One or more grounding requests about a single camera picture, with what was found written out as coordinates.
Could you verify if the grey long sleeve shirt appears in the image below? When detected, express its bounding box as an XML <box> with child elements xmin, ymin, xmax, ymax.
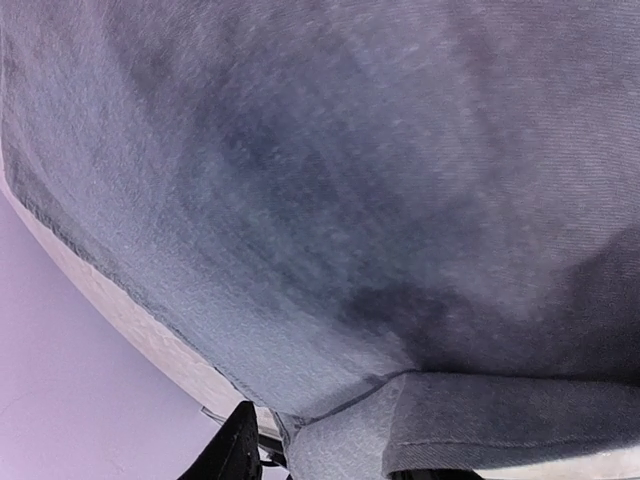
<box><xmin>1</xmin><ymin>1</ymin><xmax>639</xmax><ymax>479</ymax></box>

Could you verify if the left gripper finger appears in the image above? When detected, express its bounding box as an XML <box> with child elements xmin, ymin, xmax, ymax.
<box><xmin>179</xmin><ymin>401</ymin><xmax>260</xmax><ymax>480</ymax></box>

